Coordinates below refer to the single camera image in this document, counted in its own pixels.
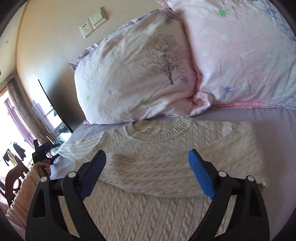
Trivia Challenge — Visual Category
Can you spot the white wall power socket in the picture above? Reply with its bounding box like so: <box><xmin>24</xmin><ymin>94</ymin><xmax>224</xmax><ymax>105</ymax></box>
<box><xmin>79</xmin><ymin>20</ymin><xmax>94</xmax><ymax>39</ymax></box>

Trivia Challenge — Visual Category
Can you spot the purple curtain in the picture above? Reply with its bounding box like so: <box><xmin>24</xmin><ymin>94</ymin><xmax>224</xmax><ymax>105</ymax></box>
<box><xmin>4</xmin><ymin>98</ymin><xmax>34</xmax><ymax>148</ymax></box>

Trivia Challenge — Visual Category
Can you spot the dark wooden chair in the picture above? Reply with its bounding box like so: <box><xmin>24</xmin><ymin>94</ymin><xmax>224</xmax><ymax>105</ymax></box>
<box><xmin>4</xmin><ymin>162</ymin><xmax>29</xmax><ymax>206</ymax></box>

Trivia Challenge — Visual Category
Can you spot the lavender bed sheet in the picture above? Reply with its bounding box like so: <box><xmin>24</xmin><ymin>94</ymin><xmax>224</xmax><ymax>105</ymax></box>
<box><xmin>51</xmin><ymin>108</ymin><xmax>295</xmax><ymax>237</ymax></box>

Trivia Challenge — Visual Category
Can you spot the pink tree-print left pillow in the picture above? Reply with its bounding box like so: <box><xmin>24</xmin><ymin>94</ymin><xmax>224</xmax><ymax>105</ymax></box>
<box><xmin>69</xmin><ymin>8</ymin><xmax>200</xmax><ymax>125</ymax></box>

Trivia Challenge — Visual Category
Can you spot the cream cable-knit sweater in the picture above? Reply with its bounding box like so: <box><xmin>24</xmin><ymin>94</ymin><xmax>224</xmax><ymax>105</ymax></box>
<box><xmin>58</xmin><ymin>118</ymin><xmax>268</xmax><ymax>240</ymax></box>

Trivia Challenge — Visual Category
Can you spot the person's left hand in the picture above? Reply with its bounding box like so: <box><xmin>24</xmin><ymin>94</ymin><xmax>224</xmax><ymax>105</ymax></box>
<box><xmin>34</xmin><ymin>162</ymin><xmax>51</xmax><ymax>177</ymax></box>

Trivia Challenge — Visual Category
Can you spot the white wall light switch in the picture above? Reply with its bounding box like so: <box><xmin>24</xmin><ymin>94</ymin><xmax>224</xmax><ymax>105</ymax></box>
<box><xmin>89</xmin><ymin>8</ymin><xmax>107</xmax><ymax>30</ymax></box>

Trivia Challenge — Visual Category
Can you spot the pink floral right pillow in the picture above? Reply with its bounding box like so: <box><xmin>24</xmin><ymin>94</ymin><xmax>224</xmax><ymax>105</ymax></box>
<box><xmin>161</xmin><ymin>1</ymin><xmax>295</xmax><ymax>115</ymax></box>

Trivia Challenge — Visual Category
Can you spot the pink sleeve forearm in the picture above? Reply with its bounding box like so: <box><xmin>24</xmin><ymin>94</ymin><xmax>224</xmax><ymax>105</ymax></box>
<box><xmin>6</xmin><ymin>163</ymin><xmax>42</xmax><ymax>240</ymax></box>

